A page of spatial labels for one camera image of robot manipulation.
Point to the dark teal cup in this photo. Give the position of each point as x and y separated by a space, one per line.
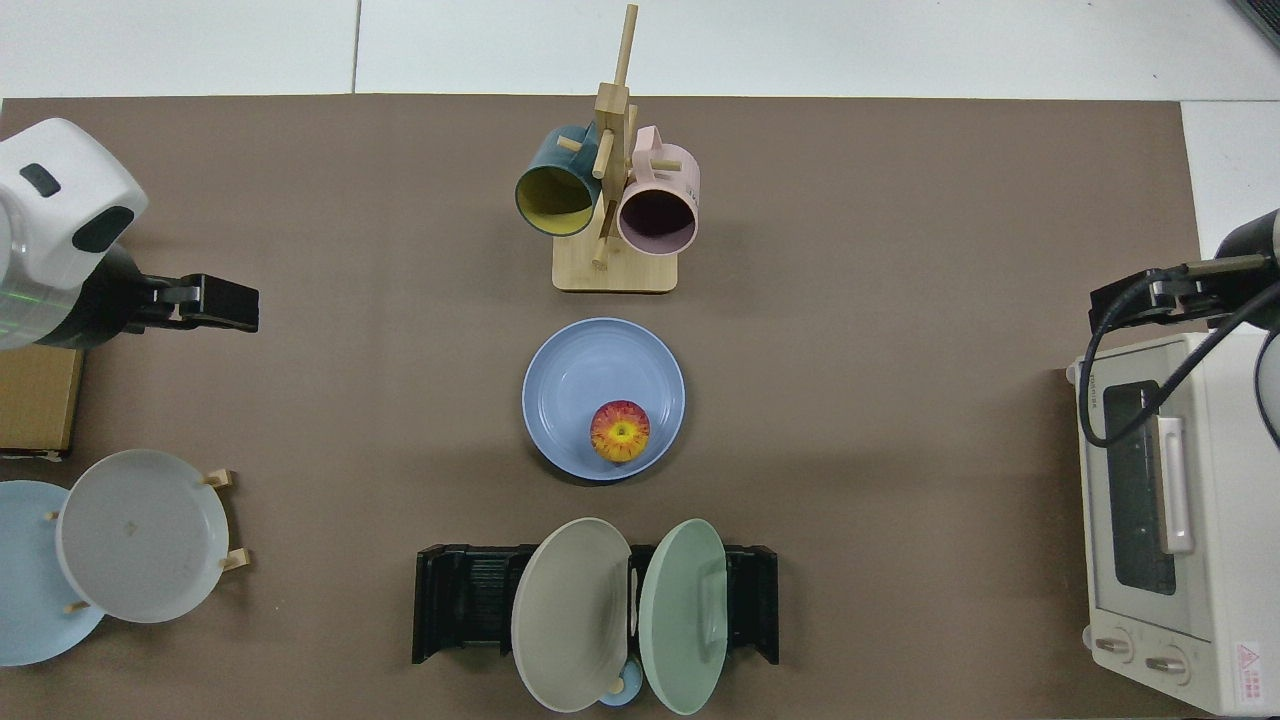
555 195

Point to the grey plate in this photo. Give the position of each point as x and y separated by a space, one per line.
140 530

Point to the wooden plate stand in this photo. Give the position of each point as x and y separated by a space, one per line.
218 478

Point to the pale toaster oven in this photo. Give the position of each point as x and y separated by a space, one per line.
1210 600

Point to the black dish rack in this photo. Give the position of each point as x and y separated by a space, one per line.
460 600

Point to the wooden cup stand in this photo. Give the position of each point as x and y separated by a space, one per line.
615 270

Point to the light blue plate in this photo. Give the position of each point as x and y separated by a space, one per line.
25 580

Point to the small blue round thing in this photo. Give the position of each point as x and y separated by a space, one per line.
625 690

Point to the pink cup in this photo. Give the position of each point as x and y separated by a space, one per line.
655 220

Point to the beige plate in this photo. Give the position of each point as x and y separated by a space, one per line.
565 620

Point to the dark grey corner object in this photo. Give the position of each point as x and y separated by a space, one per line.
1265 15

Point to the pale green plate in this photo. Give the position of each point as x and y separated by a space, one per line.
680 620

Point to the brown table cloth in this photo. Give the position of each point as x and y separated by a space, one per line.
900 250

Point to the red yellow apple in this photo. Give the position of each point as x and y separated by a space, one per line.
620 431

